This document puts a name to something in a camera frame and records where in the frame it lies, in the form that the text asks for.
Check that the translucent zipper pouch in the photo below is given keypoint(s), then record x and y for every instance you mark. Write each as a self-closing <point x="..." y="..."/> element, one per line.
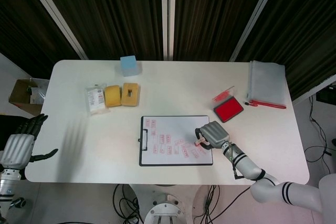
<point x="266" y="82"/>

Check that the white and red stamp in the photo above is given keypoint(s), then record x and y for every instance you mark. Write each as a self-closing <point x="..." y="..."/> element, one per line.
<point x="200" y="140"/>

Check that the yellow sponge with rectangular hole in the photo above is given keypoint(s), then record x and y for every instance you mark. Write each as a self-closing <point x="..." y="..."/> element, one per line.
<point x="130" y="100"/>

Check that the solid yellow sponge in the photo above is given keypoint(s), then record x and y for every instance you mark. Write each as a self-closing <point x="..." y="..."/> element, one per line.
<point x="113" y="96"/>

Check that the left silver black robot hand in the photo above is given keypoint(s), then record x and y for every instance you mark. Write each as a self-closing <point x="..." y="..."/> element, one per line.
<point x="17" y="150"/>

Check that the black clipboard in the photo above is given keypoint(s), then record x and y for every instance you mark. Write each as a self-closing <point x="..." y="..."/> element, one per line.
<point x="140" y="155"/>

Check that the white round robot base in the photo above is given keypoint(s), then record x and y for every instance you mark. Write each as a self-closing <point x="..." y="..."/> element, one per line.
<point x="165" y="208"/>

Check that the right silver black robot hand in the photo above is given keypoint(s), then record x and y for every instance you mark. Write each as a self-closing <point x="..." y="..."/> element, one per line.
<point x="215" y="133"/>

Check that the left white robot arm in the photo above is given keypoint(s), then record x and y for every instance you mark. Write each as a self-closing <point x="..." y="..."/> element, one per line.
<point x="9" y="182"/>

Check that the white frame post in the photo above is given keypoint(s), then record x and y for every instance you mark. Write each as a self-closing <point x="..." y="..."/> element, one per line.
<point x="256" y="16"/>
<point x="57" y="16"/>
<point x="168" y="11"/>

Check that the red pen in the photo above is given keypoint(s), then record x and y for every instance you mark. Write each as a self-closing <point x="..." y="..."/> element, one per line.
<point x="270" y="104"/>

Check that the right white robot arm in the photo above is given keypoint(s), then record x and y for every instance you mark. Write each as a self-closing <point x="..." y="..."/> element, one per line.
<point x="265" y="190"/>

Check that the brown cardboard box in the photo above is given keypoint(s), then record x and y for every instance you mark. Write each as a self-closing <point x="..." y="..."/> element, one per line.
<point x="19" y="95"/>

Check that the red ink pad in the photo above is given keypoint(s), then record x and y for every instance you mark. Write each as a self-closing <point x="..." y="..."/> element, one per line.
<point x="228" y="110"/>

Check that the dark pleated curtain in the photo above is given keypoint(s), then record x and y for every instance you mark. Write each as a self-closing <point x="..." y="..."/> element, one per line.
<point x="118" y="11"/>

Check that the light blue foam block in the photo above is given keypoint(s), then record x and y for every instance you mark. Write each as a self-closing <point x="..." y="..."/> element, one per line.
<point x="128" y="65"/>

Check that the black floor device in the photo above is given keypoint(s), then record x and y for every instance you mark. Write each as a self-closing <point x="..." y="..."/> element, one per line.
<point x="326" y="95"/>

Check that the white tissue packet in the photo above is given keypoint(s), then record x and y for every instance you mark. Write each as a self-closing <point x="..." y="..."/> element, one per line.
<point x="95" y="100"/>

